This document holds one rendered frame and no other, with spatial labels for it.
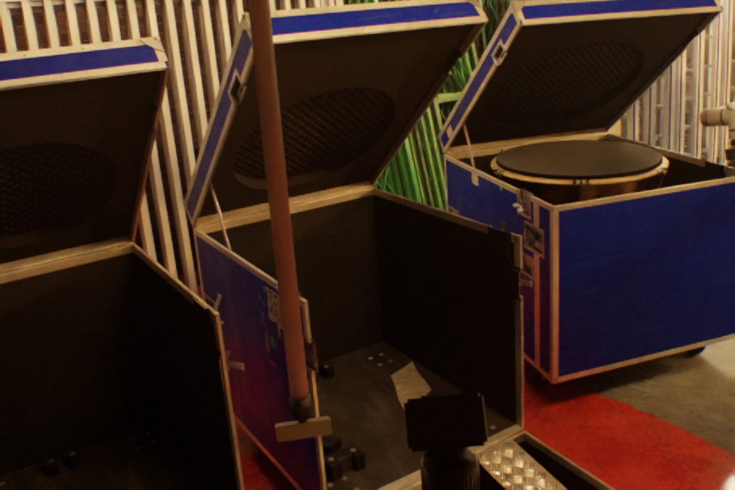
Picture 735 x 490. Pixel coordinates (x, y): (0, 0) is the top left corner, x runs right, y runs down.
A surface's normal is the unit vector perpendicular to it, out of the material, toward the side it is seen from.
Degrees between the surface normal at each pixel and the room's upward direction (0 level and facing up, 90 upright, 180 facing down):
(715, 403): 0
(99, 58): 46
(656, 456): 0
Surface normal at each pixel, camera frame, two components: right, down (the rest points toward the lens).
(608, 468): -0.07, -0.96
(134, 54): 0.35, -0.54
